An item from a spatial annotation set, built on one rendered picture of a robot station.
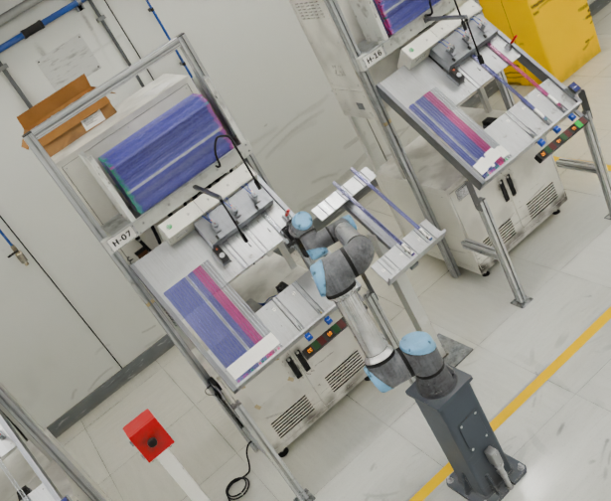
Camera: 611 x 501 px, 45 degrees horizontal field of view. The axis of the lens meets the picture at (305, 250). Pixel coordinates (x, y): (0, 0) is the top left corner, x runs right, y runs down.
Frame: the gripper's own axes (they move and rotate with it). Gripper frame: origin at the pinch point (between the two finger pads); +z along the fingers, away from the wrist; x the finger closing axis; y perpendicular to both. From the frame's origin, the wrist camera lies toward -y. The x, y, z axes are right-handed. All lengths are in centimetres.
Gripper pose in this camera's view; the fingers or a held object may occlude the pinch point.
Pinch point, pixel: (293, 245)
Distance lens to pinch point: 319.8
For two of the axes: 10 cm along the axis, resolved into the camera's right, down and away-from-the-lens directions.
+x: -7.5, 6.0, -2.7
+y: -6.4, -7.7, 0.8
